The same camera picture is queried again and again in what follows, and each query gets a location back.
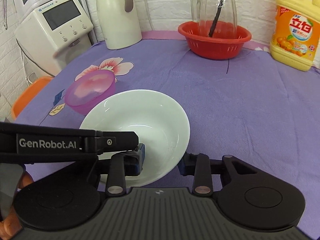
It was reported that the white thermos kettle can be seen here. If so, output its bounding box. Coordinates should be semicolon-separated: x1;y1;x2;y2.
96;0;142;50

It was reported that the yellow dish soap bottle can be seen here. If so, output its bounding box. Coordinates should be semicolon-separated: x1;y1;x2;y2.
270;0;319;72

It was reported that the purple translucent plastic bowl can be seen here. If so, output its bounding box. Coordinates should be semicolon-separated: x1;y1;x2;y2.
65;70;116;115

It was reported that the red plastic basket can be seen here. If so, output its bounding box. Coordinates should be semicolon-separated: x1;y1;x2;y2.
178;21;252;60

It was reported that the orange plastic basin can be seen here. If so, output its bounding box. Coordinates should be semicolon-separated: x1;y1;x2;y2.
11;76;53;120

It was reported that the black stirring stick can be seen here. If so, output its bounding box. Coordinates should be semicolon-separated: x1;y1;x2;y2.
208;0;225;37

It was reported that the white water dispenser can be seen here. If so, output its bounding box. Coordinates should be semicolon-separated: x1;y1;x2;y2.
15;0;93;77

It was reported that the person's left hand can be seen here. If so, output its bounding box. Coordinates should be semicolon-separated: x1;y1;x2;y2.
0;171;34;240

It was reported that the purple floral tablecloth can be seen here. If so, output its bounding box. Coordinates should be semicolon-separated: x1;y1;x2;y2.
16;40;319;238

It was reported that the white red-patterned ceramic bowl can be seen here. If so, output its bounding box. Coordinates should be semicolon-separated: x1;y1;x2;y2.
80;89;190;187

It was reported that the clear glass jar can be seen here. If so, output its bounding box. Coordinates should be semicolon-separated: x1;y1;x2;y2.
190;0;238;38

